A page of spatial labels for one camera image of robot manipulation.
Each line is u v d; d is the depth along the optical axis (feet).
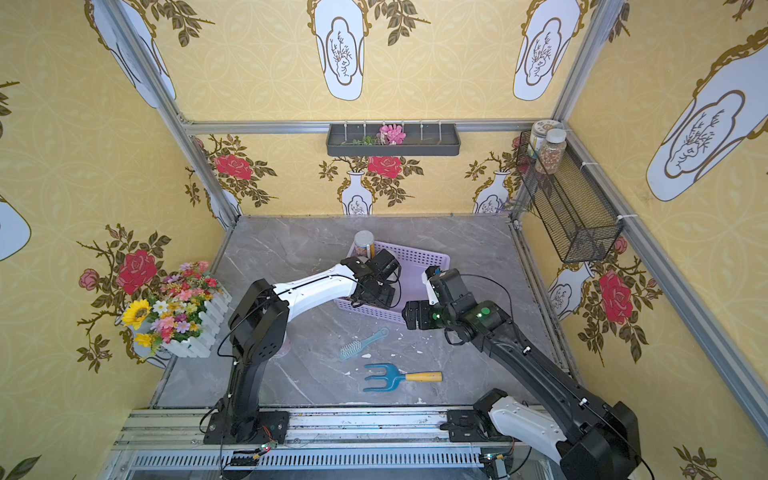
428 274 2.35
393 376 2.68
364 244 3.14
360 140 2.89
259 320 1.77
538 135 2.80
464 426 2.40
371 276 2.24
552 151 2.62
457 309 1.88
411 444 2.36
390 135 2.89
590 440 1.24
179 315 2.52
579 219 2.62
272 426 2.41
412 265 3.38
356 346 2.81
